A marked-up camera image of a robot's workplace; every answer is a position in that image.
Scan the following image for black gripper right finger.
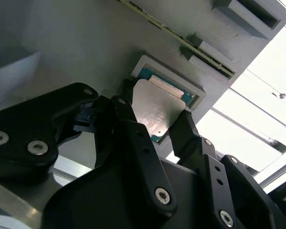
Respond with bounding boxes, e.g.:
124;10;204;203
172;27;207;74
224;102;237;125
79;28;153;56
168;111;284;229

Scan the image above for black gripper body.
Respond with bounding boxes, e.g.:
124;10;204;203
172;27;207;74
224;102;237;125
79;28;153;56
42;158;216;229

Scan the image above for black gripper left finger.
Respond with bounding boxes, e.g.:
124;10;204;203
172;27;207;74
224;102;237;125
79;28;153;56
0;79;178;217

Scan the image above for silver green CPU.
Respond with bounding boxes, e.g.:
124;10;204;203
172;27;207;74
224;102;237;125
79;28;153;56
131;67;196;144

